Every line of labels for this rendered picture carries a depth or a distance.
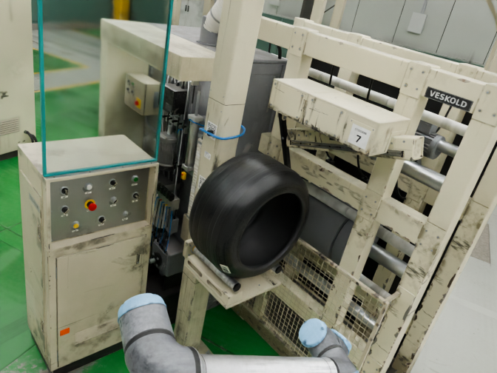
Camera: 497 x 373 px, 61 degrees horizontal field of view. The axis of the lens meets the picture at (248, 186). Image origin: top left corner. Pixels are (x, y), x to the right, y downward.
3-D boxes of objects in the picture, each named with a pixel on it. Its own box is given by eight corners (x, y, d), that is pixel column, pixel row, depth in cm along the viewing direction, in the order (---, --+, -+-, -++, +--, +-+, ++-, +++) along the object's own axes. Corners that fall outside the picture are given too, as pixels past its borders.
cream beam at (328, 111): (266, 107, 208) (272, 78, 202) (300, 105, 224) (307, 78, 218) (367, 158, 170) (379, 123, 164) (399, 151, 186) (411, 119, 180)
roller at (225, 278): (191, 252, 219) (191, 245, 217) (198, 250, 222) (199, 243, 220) (233, 293, 197) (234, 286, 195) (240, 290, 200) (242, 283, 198)
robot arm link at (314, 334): (333, 338, 123) (349, 353, 131) (314, 309, 132) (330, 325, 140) (308, 358, 124) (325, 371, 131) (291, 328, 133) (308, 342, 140)
